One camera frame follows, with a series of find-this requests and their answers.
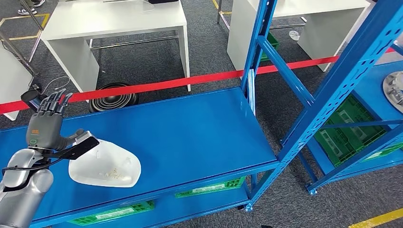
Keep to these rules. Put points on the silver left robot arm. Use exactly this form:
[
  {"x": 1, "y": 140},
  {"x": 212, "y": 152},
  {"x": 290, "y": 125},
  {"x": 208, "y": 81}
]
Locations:
[{"x": 22, "y": 185}]

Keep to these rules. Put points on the person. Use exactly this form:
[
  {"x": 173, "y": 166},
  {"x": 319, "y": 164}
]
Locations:
[{"x": 25, "y": 12}]

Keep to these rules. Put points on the black ribbed round base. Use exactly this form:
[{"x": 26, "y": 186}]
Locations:
[{"x": 113, "y": 99}]

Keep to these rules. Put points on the white plastic shell part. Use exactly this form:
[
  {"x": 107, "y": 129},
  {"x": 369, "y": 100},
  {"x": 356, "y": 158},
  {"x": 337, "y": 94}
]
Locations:
[{"x": 107, "y": 166}]

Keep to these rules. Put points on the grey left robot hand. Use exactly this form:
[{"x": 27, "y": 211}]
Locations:
[{"x": 44, "y": 129}]

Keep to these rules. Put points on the chrome pole frame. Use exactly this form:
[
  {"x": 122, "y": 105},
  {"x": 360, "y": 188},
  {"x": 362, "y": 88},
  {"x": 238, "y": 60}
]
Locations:
[{"x": 15, "y": 52}]

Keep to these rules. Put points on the blue metal shelf rack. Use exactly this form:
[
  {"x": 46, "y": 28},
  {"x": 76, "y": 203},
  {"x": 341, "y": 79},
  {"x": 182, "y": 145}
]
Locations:
[
  {"x": 189, "y": 132},
  {"x": 371, "y": 91}
]

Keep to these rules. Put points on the black monitor base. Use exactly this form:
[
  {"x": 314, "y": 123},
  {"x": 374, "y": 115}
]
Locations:
[{"x": 163, "y": 1}]

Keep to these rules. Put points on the crumpled clear plastic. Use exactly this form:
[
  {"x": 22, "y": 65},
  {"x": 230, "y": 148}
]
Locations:
[{"x": 294, "y": 35}]

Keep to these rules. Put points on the white board panel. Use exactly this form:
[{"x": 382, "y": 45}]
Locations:
[{"x": 12, "y": 83}]

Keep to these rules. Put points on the red barrier belt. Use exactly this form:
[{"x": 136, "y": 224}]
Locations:
[{"x": 157, "y": 85}]

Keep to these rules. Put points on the silver cast metal part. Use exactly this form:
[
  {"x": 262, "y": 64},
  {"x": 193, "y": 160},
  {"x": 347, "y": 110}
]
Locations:
[{"x": 393, "y": 91}]

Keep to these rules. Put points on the green plastic crate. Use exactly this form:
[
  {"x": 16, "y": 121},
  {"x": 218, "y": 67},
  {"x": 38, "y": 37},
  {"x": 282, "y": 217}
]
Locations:
[
  {"x": 113, "y": 213},
  {"x": 211, "y": 187},
  {"x": 343, "y": 135},
  {"x": 267, "y": 53}
]

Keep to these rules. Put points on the black barrier post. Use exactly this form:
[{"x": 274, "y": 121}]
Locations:
[{"x": 30, "y": 98}]

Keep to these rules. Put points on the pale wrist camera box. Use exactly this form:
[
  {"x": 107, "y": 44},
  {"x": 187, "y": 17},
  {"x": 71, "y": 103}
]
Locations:
[{"x": 82, "y": 146}]

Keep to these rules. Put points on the black robot body part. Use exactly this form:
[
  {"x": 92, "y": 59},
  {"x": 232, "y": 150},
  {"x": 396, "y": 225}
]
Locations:
[{"x": 266, "y": 226}]

